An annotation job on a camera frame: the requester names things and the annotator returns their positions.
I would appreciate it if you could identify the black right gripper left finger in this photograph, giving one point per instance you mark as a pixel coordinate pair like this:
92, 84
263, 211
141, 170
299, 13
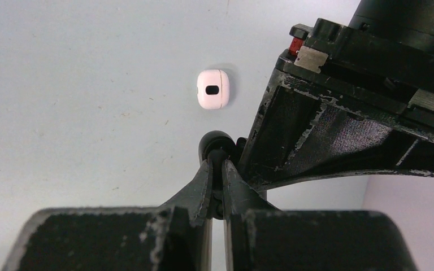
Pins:
173, 236

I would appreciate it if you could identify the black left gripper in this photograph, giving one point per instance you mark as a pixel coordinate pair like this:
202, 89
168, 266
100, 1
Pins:
342, 102

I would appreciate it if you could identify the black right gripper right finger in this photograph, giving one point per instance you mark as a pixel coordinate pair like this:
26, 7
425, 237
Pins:
259, 236

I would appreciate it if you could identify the black cylindrical cap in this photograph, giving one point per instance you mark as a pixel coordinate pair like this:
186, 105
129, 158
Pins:
215, 148

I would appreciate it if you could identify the white earbud charging case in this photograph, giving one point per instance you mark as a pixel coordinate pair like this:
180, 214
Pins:
213, 89

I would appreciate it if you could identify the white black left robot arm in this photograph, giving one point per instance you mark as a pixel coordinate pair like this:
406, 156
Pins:
410, 22

